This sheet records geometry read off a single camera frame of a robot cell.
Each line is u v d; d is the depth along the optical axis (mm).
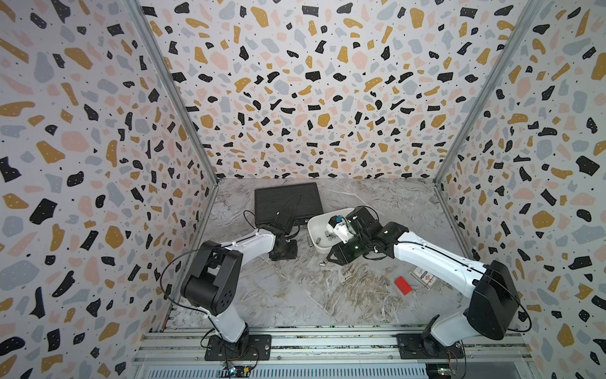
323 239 985
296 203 1086
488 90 884
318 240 985
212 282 462
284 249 803
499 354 737
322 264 919
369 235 620
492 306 415
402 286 847
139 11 698
